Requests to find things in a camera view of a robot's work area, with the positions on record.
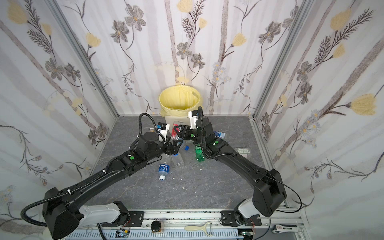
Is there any red cap Fiji bottle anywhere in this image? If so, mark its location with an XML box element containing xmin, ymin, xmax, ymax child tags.
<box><xmin>172</xmin><ymin>122</ymin><xmax>189</xmax><ymax>140</ymax></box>

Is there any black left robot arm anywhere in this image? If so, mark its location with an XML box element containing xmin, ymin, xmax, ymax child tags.
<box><xmin>21</xmin><ymin>121</ymin><xmax>183</xmax><ymax>240</ymax></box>

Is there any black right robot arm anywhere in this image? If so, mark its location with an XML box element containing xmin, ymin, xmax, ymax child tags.
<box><xmin>173</xmin><ymin>106</ymin><xmax>288</xmax><ymax>226</ymax></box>

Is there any yellow bin liner bag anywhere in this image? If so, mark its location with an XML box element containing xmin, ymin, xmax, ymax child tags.
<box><xmin>159</xmin><ymin>85</ymin><xmax>203</xmax><ymax>117</ymax></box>

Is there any small blue label bottle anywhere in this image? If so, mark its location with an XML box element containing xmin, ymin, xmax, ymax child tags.
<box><xmin>214</xmin><ymin>131</ymin><xmax>226</xmax><ymax>139</ymax></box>

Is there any clear bottle blue label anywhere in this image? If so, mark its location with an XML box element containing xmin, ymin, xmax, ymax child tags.
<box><xmin>158</xmin><ymin>155</ymin><xmax>171</xmax><ymax>181</ymax></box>

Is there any green soda bottle upright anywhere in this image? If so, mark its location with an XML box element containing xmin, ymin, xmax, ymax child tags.
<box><xmin>195</xmin><ymin>146</ymin><xmax>205</xmax><ymax>162</ymax></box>

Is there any white green label bottle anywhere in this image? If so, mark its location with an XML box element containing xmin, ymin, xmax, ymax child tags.
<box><xmin>236</xmin><ymin>148</ymin><xmax>251</xmax><ymax>159</ymax></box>

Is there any black round knob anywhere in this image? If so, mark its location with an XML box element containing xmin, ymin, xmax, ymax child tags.
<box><xmin>151</xmin><ymin>220</ymin><xmax>164</xmax><ymax>233</ymax></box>

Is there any beige vegetable peeler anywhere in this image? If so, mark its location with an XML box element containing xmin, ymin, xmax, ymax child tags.
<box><xmin>185</xmin><ymin>222</ymin><xmax>213</xmax><ymax>237</ymax></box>

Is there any adjustable wrench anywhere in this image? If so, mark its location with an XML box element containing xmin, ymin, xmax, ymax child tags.
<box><xmin>272</xmin><ymin>224</ymin><xmax>300</xmax><ymax>234</ymax></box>

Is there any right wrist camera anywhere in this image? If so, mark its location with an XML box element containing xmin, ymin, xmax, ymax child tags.
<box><xmin>188</xmin><ymin>110</ymin><xmax>199</xmax><ymax>130</ymax></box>

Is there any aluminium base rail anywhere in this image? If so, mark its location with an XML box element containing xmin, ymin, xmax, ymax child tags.
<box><xmin>66</xmin><ymin>209</ymin><xmax>309</xmax><ymax>240</ymax></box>

